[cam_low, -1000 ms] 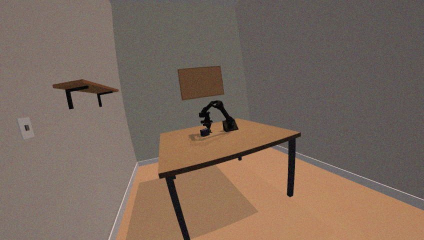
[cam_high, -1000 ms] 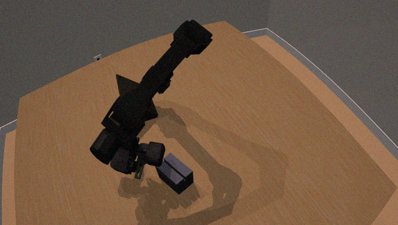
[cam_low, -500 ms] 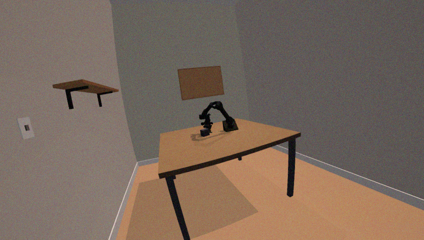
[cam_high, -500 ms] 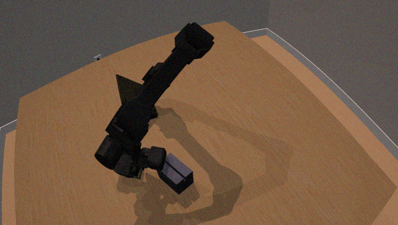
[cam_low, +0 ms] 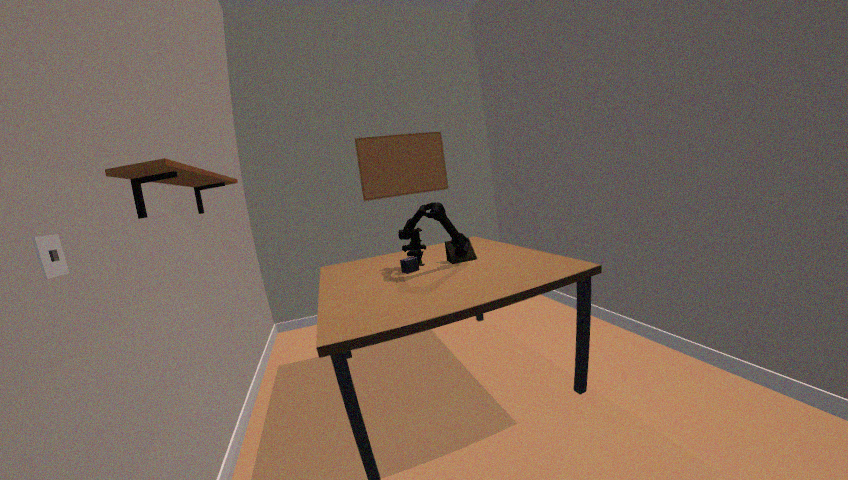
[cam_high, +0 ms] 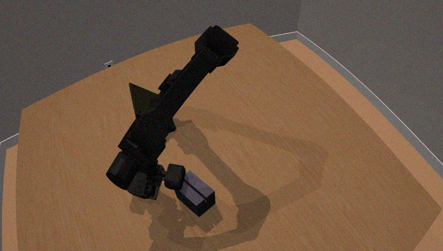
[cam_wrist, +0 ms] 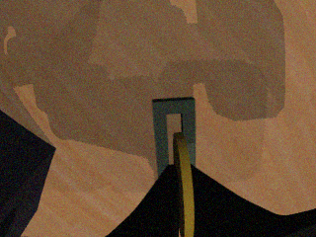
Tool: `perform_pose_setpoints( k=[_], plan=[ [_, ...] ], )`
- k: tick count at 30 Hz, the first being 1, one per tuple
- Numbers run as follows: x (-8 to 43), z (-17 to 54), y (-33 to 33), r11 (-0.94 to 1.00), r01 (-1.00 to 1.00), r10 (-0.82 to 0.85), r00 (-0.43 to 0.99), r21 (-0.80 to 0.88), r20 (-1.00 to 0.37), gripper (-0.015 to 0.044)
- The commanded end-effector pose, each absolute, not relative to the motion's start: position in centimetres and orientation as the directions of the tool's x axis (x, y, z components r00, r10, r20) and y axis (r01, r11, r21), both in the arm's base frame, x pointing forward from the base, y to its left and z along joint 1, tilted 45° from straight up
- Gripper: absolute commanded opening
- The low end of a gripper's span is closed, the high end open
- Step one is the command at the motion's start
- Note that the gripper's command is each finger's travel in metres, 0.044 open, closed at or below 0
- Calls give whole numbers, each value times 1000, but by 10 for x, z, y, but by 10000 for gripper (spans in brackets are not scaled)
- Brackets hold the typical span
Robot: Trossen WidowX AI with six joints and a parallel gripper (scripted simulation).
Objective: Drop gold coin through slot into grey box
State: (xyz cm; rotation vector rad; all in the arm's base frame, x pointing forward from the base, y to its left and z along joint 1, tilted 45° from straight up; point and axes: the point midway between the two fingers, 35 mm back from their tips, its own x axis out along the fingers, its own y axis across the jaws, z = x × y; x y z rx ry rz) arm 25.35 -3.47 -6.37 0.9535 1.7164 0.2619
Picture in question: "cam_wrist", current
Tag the dark grey box side wall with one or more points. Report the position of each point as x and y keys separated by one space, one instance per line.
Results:
x=24 y=162

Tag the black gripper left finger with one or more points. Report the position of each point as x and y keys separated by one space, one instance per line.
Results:
x=157 y=215

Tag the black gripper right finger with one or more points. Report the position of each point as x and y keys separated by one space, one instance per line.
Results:
x=220 y=213

